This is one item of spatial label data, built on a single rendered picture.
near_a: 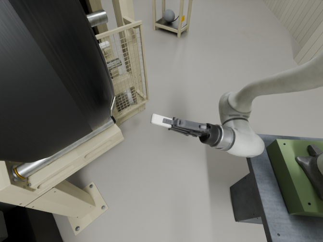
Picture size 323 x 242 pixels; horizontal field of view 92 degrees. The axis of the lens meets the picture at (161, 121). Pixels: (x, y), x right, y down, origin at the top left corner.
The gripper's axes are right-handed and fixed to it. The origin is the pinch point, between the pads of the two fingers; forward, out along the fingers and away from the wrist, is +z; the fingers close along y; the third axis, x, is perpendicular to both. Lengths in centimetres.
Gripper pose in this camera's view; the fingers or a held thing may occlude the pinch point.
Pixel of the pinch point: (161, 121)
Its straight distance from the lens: 51.8
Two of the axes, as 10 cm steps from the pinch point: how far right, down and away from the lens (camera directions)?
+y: -3.2, 2.1, 9.2
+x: 1.8, -9.4, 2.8
